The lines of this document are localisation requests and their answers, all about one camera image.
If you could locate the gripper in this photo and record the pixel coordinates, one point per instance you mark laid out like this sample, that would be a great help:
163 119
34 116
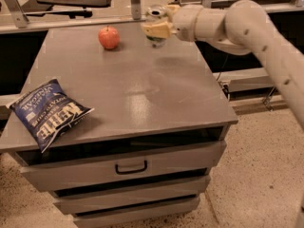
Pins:
184 23

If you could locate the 7up soda can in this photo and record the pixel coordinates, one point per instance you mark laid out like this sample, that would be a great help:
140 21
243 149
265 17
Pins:
155 16

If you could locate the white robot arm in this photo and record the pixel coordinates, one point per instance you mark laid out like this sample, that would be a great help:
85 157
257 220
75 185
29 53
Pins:
245 27

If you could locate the red apple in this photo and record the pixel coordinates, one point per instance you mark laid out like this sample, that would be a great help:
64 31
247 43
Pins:
109 37

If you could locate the black office chair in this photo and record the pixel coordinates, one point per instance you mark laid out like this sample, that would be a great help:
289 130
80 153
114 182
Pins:
40 8

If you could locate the grey drawer cabinet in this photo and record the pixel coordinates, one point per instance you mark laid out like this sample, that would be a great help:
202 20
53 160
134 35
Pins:
142 98

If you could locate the top grey drawer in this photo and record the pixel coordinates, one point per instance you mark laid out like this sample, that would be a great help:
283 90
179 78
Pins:
84 172

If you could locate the grey drawer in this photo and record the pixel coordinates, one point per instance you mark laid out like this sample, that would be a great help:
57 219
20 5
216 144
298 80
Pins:
130 195
84 172
147 211

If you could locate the blue kettle chips bag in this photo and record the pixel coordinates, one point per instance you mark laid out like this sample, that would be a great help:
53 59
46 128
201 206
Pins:
47 112

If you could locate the middle grey drawer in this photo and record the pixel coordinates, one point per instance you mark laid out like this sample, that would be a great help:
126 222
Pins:
130 195

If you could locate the bottom grey drawer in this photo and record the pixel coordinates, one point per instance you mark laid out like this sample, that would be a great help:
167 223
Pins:
147 211

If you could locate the black drawer handle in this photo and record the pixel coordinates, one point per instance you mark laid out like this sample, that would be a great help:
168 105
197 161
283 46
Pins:
129 169

